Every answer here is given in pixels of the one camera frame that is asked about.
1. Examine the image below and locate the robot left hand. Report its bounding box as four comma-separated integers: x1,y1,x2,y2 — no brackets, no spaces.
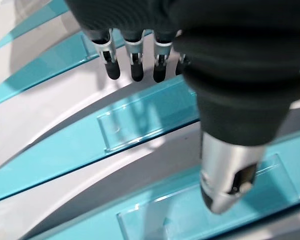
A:
64,0,300,214

